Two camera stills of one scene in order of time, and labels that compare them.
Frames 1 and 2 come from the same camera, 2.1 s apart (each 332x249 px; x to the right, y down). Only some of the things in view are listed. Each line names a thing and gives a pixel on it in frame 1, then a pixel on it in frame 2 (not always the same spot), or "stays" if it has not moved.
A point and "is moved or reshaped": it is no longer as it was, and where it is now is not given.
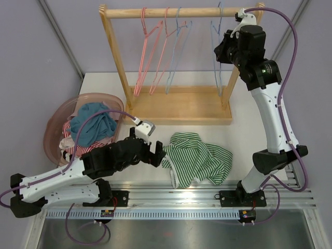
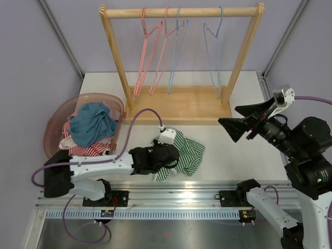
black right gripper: (226, 41) to (256, 118)
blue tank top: (100, 127) stays
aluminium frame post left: (70, 53) stays
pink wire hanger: (150, 43) stays
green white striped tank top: (188, 156) is moved or reshaped
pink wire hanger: (169, 45) stays
